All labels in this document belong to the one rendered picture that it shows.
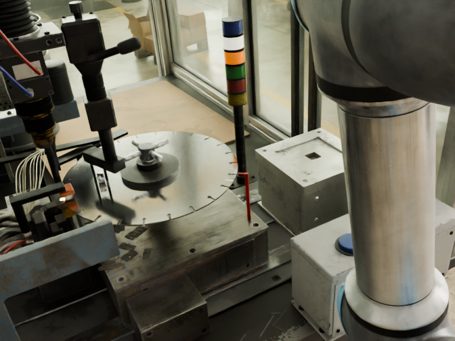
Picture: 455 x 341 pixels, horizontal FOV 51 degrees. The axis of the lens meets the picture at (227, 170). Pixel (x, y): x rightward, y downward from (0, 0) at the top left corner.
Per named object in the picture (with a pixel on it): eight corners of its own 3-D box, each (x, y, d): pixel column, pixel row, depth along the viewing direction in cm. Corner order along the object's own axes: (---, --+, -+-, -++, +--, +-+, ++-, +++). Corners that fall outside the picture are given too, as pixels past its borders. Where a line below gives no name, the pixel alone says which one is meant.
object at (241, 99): (241, 97, 113) (240, 84, 112) (250, 103, 110) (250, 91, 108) (224, 101, 112) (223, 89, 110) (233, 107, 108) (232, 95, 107)
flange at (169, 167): (154, 193, 84) (152, 180, 83) (108, 178, 90) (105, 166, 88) (191, 164, 92) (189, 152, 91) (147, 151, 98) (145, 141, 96)
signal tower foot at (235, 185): (253, 174, 125) (253, 166, 124) (261, 180, 123) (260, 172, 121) (225, 185, 122) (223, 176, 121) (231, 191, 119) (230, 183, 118)
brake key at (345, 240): (352, 239, 79) (353, 229, 78) (369, 252, 76) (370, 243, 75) (332, 247, 78) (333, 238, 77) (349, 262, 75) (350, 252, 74)
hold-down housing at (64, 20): (118, 118, 83) (92, -4, 72) (122, 129, 79) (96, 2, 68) (85, 125, 81) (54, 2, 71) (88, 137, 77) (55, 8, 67)
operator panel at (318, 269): (404, 246, 98) (413, 184, 90) (449, 278, 89) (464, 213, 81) (290, 302, 87) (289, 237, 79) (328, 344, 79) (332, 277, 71)
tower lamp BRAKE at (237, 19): (236, 28, 105) (235, 15, 104) (247, 33, 102) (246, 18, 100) (218, 32, 103) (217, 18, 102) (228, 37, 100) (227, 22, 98)
